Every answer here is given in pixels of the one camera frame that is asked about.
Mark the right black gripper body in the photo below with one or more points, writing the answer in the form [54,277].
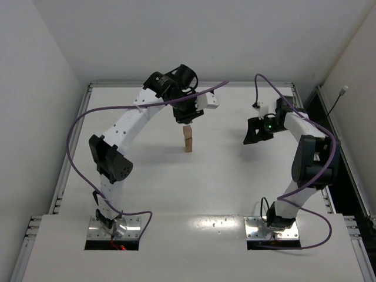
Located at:
[258,129]

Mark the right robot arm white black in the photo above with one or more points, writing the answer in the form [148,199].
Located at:
[315,164]

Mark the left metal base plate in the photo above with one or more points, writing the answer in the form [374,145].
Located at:
[126,228]

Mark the light wood cube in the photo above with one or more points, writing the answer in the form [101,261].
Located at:
[188,134]
[187,128]

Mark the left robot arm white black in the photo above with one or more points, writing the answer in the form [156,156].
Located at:
[108,150]

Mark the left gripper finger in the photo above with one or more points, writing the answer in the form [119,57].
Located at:
[192,117]
[181,121]

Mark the grey translucent plastic bin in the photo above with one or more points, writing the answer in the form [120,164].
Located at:
[291,100]

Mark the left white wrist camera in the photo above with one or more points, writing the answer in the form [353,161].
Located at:
[207,101]

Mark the metal base plate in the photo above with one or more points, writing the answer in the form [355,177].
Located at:
[126,228]
[256,230]

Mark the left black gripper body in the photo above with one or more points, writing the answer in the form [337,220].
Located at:
[187,115]

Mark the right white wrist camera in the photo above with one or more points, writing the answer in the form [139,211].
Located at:
[262,109]

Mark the long dark wood block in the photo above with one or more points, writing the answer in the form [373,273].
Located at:
[188,147]

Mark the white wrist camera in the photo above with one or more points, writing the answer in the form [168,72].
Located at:
[207,101]
[262,109]

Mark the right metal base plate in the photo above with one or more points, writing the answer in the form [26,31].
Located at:
[256,230]

